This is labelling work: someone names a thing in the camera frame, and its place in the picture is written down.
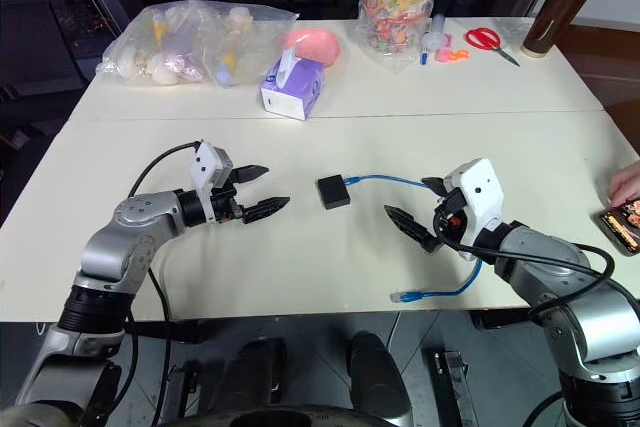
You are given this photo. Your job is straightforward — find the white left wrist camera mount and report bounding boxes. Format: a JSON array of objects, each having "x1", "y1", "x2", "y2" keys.
[{"x1": 191, "y1": 138, "x2": 234, "y2": 225}]

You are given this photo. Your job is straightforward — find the purple tissue box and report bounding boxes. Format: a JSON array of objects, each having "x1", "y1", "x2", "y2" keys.
[{"x1": 259, "y1": 44, "x2": 328, "y2": 122}]

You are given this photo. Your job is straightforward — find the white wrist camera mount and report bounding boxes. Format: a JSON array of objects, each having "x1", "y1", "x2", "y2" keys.
[
  {"x1": 443, "y1": 157, "x2": 505, "y2": 262},
  {"x1": 191, "y1": 138, "x2": 234, "y2": 225}
]

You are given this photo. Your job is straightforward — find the candy jar in plastic bag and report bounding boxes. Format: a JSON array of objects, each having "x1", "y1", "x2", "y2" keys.
[{"x1": 348, "y1": 0, "x2": 445, "y2": 76}]

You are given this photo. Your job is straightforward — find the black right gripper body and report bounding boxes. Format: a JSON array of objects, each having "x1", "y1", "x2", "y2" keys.
[{"x1": 432, "y1": 188, "x2": 470, "y2": 248}]

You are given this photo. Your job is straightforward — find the pink and orange clips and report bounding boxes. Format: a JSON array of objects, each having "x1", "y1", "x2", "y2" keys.
[{"x1": 432, "y1": 33, "x2": 472, "y2": 63}]

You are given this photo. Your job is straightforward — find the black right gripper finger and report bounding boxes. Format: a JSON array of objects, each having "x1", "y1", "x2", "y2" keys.
[
  {"x1": 421, "y1": 176, "x2": 450, "y2": 197},
  {"x1": 382, "y1": 204, "x2": 441, "y2": 254}
]

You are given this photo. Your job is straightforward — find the pink plastic bowl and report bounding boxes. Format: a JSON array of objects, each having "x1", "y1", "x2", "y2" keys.
[{"x1": 280, "y1": 28, "x2": 344, "y2": 68}]

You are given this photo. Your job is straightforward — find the clear bag of toys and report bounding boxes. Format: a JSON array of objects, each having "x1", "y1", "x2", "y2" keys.
[{"x1": 95, "y1": 2, "x2": 301, "y2": 89}]

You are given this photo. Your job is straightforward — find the dark rounded robot foot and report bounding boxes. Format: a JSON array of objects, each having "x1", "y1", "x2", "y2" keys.
[
  {"x1": 348, "y1": 330, "x2": 414, "y2": 418},
  {"x1": 219, "y1": 337, "x2": 289, "y2": 408}
]

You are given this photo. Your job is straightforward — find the brown thermos bottle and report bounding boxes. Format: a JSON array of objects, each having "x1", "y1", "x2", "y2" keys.
[{"x1": 520, "y1": 0, "x2": 605, "y2": 58}]

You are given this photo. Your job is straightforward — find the red handled scissors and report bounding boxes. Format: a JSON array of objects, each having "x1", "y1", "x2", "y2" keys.
[{"x1": 464, "y1": 26, "x2": 522, "y2": 68}]

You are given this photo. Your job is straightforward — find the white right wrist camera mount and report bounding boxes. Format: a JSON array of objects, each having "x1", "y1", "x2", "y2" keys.
[{"x1": 443, "y1": 157, "x2": 505, "y2": 262}]

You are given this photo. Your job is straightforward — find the blue capped marker pen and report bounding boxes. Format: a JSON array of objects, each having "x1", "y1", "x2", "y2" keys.
[{"x1": 418, "y1": 13, "x2": 447, "y2": 66}]

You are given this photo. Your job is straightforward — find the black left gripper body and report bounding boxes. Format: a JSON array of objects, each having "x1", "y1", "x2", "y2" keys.
[{"x1": 208, "y1": 170, "x2": 249, "y2": 226}]

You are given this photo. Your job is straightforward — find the blue Ethernet cable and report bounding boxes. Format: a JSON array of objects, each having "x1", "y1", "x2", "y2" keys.
[{"x1": 344, "y1": 174, "x2": 485, "y2": 304}]

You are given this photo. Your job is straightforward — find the black adapter box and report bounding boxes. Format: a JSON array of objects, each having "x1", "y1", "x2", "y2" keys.
[{"x1": 315, "y1": 174, "x2": 353, "y2": 211}]

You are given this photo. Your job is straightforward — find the black smartphone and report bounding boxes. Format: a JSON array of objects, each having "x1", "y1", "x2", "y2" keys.
[{"x1": 599, "y1": 198, "x2": 640, "y2": 256}]

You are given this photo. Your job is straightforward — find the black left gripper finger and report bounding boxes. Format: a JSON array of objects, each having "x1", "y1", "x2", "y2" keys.
[
  {"x1": 241, "y1": 196, "x2": 292, "y2": 225},
  {"x1": 234, "y1": 164, "x2": 271, "y2": 185}
]

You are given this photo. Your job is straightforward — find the person's bare hand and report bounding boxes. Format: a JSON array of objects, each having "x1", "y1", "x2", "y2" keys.
[{"x1": 607, "y1": 159, "x2": 640, "y2": 208}]

